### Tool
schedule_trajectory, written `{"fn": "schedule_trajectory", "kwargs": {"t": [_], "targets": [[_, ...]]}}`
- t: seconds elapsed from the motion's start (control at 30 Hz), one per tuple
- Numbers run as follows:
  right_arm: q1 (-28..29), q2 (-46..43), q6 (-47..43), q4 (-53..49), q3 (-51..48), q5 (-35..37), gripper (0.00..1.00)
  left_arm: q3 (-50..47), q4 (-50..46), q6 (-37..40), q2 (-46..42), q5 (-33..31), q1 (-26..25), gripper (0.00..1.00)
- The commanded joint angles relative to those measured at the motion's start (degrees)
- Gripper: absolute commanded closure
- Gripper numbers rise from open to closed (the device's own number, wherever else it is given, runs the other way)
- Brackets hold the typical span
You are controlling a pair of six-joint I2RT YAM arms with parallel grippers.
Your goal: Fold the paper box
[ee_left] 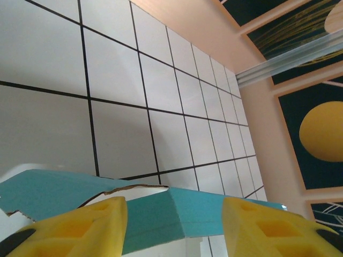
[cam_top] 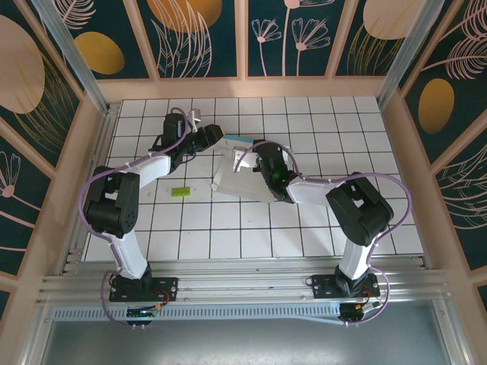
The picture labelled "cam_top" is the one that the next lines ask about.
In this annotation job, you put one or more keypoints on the blue white paper box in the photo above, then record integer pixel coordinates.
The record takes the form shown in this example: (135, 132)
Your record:
(236, 182)

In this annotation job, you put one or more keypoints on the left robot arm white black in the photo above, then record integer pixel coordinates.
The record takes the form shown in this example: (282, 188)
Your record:
(129, 258)

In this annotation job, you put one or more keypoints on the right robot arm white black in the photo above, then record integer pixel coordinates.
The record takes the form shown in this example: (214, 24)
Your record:
(357, 258)

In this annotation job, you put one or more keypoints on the green toy brick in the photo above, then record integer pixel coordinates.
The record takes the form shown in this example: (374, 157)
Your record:
(182, 191)

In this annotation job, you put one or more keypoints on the small circuit board green light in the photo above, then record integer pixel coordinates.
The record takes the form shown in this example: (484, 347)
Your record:
(141, 311)

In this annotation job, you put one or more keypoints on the grey sheet metal panel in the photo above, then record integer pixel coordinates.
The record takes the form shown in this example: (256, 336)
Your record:
(243, 342)

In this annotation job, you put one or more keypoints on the aluminium side rail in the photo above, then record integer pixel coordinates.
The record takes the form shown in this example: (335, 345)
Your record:
(102, 152)

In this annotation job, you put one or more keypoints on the aluminium rail beam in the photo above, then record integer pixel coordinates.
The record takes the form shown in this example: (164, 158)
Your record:
(243, 281)

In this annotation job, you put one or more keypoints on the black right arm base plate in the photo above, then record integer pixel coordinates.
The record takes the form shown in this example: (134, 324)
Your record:
(321, 287)

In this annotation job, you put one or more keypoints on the aluminium frame post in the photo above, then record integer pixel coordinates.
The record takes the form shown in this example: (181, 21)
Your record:
(76, 64)
(407, 49)

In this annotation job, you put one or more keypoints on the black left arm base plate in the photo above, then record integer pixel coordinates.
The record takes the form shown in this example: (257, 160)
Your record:
(167, 287)

